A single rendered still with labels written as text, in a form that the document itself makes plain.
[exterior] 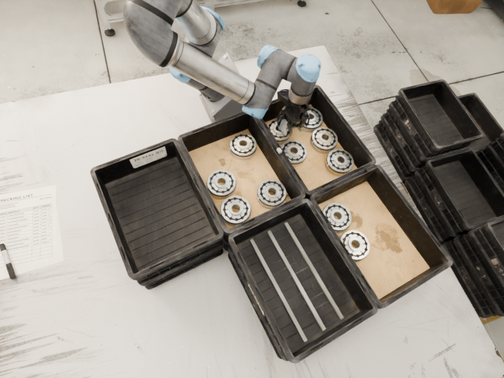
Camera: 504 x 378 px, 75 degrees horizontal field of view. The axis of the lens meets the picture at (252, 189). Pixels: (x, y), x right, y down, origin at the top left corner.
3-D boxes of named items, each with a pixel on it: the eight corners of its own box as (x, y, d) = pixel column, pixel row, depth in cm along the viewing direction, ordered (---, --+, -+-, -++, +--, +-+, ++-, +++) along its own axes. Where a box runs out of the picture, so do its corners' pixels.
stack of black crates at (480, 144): (417, 123, 226) (436, 100, 206) (452, 114, 232) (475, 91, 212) (448, 172, 211) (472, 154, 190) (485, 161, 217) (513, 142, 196)
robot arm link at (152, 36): (112, 46, 75) (269, 124, 104) (130, -2, 73) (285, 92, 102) (106, 43, 84) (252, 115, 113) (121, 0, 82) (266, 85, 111)
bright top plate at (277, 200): (252, 187, 116) (252, 186, 116) (277, 175, 119) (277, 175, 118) (266, 210, 113) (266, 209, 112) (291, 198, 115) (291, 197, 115)
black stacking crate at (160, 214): (101, 185, 117) (89, 169, 107) (179, 154, 125) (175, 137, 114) (139, 286, 103) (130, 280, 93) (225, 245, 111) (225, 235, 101)
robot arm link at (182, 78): (186, 84, 133) (160, 71, 122) (199, 52, 131) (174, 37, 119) (204, 94, 127) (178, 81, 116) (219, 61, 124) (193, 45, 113)
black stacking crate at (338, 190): (301, 210, 119) (308, 197, 109) (365, 178, 127) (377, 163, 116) (364, 313, 105) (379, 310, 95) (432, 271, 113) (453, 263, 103)
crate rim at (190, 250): (91, 172, 108) (88, 169, 106) (176, 140, 116) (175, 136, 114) (132, 283, 94) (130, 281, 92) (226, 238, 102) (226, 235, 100)
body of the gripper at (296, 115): (288, 133, 118) (295, 111, 107) (279, 114, 121) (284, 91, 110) (307, 127, 120) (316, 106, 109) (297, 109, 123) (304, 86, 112)
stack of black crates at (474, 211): (395, 187, 203) (426, 160, 172) (436, 176, 209) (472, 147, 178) (429, 248, 188) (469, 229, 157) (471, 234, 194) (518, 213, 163)
